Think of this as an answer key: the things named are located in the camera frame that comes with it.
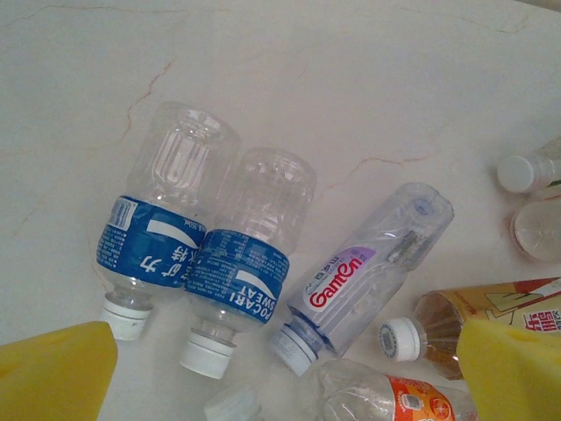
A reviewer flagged clear bottle blue Chinese-text label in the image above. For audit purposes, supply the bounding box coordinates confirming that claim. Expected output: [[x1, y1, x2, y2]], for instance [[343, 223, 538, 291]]
[[95, 100, 243, 342]]

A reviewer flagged clear Ganten water bottle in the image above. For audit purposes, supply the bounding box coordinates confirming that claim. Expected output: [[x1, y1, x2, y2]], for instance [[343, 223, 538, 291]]
[[267, 182, 456, 378]]

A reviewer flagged clear bottle green lime label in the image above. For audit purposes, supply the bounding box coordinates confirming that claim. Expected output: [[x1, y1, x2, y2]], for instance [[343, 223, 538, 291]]
[[203, 383, 264, 421]]

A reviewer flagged brown bottle yellow red label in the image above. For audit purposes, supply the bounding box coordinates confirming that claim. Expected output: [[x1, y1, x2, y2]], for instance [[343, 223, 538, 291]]
[[377, 275, 561, 382]]

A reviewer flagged clear bottle orange label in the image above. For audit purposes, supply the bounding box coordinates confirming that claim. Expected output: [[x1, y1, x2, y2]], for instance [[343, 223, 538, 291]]
[[315, 358, 479, 421]]

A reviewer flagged clear bottle blue Pocari label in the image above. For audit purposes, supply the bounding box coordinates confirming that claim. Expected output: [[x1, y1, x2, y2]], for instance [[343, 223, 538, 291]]
[[178, 146, 318, 379]]

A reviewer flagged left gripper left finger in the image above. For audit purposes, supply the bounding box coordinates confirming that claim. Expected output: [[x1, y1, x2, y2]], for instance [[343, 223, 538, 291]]
[[0, 320, 119, 421]]

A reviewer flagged small clear bottle white cap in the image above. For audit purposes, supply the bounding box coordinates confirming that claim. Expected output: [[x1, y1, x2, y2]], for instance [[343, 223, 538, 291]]
[[497, 136, 561, 194]]

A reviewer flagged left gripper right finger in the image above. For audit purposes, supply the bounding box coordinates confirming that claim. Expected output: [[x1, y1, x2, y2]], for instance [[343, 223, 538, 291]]
[[457, 318, 561, 421]]

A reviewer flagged small clear plastic bottle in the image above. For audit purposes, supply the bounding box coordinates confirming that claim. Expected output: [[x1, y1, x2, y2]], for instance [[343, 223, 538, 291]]
[[509, 196, 561, 264]]

